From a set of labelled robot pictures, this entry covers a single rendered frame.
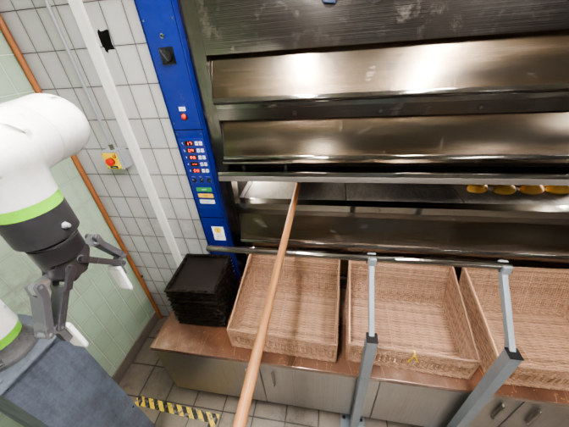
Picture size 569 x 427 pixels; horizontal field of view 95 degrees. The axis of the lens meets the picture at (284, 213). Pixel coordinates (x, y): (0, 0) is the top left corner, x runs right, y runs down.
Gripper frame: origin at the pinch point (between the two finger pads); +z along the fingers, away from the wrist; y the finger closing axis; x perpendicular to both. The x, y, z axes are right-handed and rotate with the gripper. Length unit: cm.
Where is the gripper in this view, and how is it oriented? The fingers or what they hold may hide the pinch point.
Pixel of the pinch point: (103, 310)
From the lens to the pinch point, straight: 70.0
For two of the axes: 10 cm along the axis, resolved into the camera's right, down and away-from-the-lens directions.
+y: -1.5, 5.7, -8.1
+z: 0.5, 8.2, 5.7
